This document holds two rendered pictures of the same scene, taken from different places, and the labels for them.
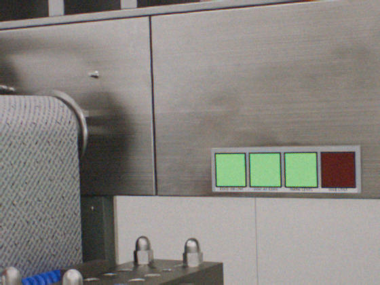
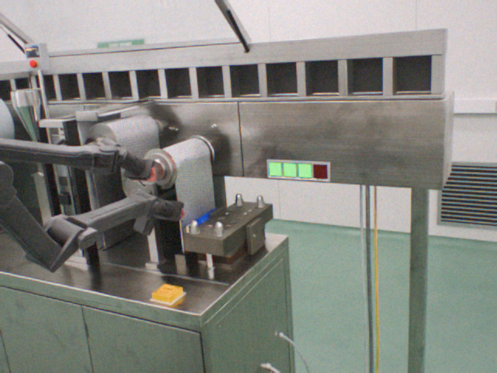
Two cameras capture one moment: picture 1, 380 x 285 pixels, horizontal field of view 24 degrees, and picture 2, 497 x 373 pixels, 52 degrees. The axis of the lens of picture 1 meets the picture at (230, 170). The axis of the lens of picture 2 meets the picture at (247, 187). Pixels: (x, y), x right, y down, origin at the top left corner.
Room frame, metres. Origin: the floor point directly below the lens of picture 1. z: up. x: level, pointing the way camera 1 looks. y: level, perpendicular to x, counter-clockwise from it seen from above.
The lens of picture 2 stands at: (-0.46, 0.06, 1.66)
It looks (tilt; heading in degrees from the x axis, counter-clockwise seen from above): 16 degrees down; 2
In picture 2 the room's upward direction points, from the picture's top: 4 degrees counter-clockwise
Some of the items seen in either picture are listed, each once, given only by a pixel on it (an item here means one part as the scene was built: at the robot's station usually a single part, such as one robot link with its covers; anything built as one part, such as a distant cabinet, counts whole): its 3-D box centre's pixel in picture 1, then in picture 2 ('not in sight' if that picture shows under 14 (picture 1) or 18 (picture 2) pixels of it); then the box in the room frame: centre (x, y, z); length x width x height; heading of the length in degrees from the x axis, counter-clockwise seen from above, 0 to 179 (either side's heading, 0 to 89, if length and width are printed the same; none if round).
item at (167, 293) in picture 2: not in sight; (167, 293); (0.99, 0.38, 0.91); 0.07 x 0.07 x 0.02; 63
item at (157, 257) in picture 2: not in sight; (151, 224); (1.25, 0.46, 1.05); 0.06 x 0.05 x 0.31; 153
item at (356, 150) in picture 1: (283, 169); (297, 170); (1.38, -0.08, 1.18); 0.25 x 0.01 x 0.07; 63
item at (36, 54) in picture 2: not in sight; (36, 57); (1.55, 0.89, 1.66); 0.07 x 0.07 x 0.10; 79
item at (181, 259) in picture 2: not in sight; (201, 245); (1.36, 0.30, 0.92); 0.28 x 0.04 x 0.04; 153
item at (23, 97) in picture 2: not in sight; (29, 97); (1.70, 1.01, 1.50); 0.14 x 0.14 x 0.06
